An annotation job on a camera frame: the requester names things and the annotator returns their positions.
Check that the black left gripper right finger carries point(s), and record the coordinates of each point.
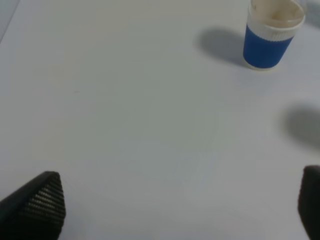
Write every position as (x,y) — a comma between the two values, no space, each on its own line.
(309,201)

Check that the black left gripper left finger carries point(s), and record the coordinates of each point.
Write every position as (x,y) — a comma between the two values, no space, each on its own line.
(35,211)

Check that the blue sleeved clear cup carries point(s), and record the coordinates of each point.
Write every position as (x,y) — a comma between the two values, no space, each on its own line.
(270,27)

